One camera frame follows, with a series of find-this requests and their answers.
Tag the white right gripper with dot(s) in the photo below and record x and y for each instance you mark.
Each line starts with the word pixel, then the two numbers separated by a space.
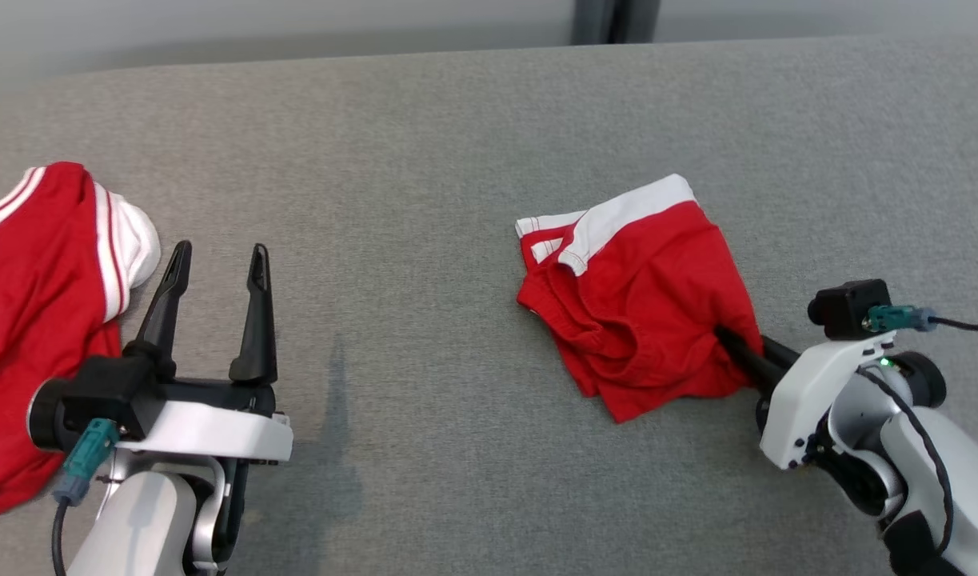
pixel 800 400

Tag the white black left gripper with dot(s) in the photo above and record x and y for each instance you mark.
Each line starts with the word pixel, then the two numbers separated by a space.
pixel 217 432

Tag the red shorts with white band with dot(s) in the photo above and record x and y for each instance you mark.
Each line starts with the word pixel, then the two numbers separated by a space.
pixel 656 304

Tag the red basketball jersey number 23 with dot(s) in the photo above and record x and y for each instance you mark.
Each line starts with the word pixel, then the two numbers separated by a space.
pixel 33 320

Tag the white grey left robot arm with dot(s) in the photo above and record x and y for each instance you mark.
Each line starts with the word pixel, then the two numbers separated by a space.
pixel 145 520

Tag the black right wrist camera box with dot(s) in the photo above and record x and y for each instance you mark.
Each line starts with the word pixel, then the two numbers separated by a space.
pixel 848 308

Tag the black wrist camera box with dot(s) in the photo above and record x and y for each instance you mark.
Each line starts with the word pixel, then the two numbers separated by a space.
pixel 109 392
pixel 848 308

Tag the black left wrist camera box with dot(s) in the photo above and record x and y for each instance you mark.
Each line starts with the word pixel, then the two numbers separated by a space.
pixel 109 392

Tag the grey metal post with feet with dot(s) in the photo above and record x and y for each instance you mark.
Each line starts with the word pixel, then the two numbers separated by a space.
pixel 612 20

